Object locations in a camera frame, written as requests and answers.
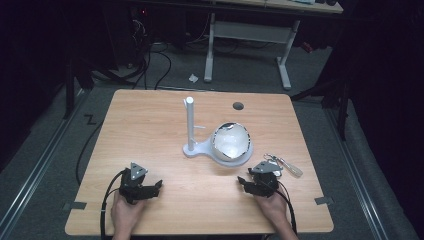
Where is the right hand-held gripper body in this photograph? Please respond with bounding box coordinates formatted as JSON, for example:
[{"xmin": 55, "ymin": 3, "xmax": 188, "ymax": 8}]
[{"xmin": 250, "ymin": 160, "xmax": 284, "ymax": 198}]

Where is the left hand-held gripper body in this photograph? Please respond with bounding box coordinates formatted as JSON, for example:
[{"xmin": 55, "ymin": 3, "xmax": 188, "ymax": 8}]
[{"xmin": 118, "ymin": 161, "xmax": 158, "ymax": 205}]

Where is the person's left hand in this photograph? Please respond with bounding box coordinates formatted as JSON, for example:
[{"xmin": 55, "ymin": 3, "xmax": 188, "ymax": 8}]
[{"xmin": 110, "ymin": 191, "xmax": 148, "ymax": 235}]

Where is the person's right hand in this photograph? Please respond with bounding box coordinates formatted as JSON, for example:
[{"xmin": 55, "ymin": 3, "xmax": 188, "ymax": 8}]
[{"xmin": 253, "ymin": 191, "xmax": 290, "ymax": 232}]

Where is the grey tape piece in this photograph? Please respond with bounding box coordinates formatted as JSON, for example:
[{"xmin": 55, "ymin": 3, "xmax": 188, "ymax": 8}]
[
  {"xmin": 314, "ymin": 196, "xmax": 335, "ymax": 206},
  {"xmin": 61, "ymin": 201, "xmax": 88, "ymax": 212}
]

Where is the white stand with pole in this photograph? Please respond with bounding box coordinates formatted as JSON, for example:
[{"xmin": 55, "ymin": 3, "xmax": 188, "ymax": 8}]
[{"xmin": 181, "ymin": 96, "xmax": 255, "ymax": 168}]

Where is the black metal stand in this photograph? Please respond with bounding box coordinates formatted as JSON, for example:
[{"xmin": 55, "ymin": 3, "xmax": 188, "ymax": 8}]
[
  {"xmin": 290, "ymin": 76, "xmax": 352, "ymax": 142},
  {"xmin": 62, "ymin": 56, "xmax": 96, "ymax": 120}
]

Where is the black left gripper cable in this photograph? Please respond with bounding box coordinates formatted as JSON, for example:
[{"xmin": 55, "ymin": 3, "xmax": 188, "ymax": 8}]
[{"xmin": 99, "ymin": 168, "xmax": 129, "ymax": 240}]

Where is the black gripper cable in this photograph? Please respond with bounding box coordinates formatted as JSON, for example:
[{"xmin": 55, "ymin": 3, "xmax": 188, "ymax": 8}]
[
  {"xmin": 275, "ymin": 180, "xmax": 299, "ymax": 236},
  {"xmin": 99, "ymin": 168, "xmax": 129, "ymax": 240}
]

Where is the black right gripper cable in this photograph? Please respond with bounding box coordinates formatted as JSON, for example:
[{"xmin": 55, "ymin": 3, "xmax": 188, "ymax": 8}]
[{"xmin": 275, "ymin": 180, "xmax": 299, "ymax": 236}]

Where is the thin black floor cable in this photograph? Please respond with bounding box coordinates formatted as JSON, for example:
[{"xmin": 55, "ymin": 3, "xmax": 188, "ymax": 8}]
[{"xmin": 75, "ymin": 120, "xmax": 105, "ymax": 187}]

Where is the metal floor rail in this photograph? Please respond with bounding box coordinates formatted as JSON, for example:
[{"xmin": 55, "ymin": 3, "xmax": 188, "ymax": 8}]
[
  {"xmin": 0, "ymin": 89, "xmax": 90, "ymax": 236},
  {"xmin": 323, "ymin": 105, "xmax": 390, "ymax": 240}
]

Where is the bundle of black floor cables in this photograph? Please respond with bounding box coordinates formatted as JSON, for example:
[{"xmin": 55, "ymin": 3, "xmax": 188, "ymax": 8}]
[{"xmin": 93, "ymin": 13, "xmax": 173, "ymax": 91}]

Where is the desk with white frame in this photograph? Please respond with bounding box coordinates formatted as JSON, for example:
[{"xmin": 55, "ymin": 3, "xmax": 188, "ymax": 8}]
[{"xmin": 131, "ymin": 0, "xmax": 345, "ymax": 91}]

